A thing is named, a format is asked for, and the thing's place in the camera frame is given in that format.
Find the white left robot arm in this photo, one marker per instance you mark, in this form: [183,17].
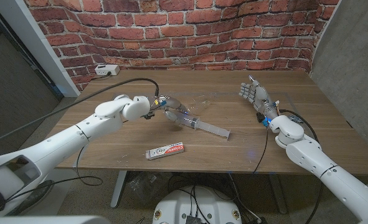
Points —
[62,146]

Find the dark grey door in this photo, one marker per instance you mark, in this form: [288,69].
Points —
[9,93]

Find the clear plastic bag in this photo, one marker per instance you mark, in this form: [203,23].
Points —
[146,186]

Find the small grey crumpled object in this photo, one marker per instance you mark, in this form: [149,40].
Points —
[295,118]

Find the white power strip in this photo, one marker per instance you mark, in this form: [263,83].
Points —
[106,70]

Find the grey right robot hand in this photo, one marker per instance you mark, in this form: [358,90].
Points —
[261,96]

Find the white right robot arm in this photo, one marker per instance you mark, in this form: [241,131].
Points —
[311,155]

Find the white door frame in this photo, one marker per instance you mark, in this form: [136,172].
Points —
[31,37]

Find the grey table leg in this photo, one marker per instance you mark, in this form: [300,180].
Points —
[118,189]
[277,193]

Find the clear plastic film piece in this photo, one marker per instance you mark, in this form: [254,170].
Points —
[202,102]

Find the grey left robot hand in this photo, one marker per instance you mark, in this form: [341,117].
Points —
[171,104]

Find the large clear plastic syringe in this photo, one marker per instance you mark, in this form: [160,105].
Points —
[208,127]

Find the white robot torso edge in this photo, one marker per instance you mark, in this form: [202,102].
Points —
[46,220]

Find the red brick printed backdrop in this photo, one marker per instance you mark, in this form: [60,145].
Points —
[183,31]

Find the toothpaste box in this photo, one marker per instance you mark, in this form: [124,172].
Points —
[165,151]

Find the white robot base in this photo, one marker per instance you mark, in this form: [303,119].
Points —
[177,205]

